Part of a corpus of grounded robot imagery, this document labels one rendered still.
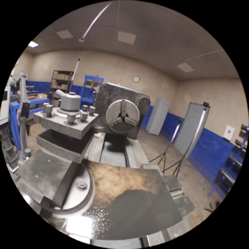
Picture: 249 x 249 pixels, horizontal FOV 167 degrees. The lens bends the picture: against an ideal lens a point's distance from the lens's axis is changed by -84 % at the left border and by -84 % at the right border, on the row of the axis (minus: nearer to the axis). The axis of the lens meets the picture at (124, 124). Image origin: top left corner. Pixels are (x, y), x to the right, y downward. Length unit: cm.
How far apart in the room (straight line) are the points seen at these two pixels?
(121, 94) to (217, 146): 305
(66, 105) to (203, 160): 341
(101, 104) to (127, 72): 361
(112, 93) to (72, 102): 59
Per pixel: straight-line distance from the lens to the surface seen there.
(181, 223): 49
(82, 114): 22
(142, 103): 79
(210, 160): 326
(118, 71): 429
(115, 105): 60
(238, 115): 326
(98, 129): 32
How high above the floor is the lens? 122
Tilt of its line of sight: 16 degrees down
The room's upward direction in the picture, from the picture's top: 17 degrees clockwise
